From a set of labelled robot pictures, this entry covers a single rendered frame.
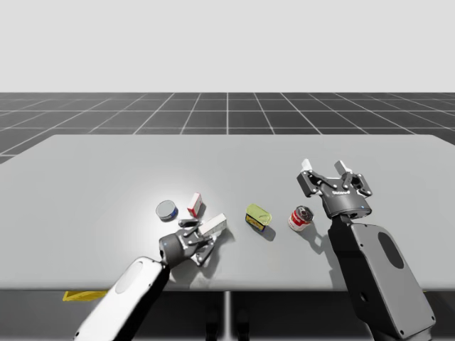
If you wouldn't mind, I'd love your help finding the red and white carton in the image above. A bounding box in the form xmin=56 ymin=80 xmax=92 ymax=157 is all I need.
xmin=186 ymin=192 xmax=207 ymax=218

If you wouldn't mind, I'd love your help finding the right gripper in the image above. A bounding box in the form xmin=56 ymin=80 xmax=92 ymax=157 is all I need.
xmin=296 ymin=158 xmax=374 ymax=220

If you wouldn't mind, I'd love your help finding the green and blue rectangular can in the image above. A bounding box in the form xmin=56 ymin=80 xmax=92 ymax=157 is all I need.
xmin=245 ymin=202 xmax=273 ymax=233

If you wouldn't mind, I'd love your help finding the red and white can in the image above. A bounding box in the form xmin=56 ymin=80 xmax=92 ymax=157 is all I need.
xmin=287 ymin=205 xmax=315 ymax=233

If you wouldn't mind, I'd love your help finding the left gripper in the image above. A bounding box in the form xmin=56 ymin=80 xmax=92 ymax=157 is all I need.
xmin=158 ymin=218 xmax=217 ymax=268

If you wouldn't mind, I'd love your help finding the blue flat can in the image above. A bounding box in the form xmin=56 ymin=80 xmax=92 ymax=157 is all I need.
xmin=155 ymin=200 xmax=179 ymax=222

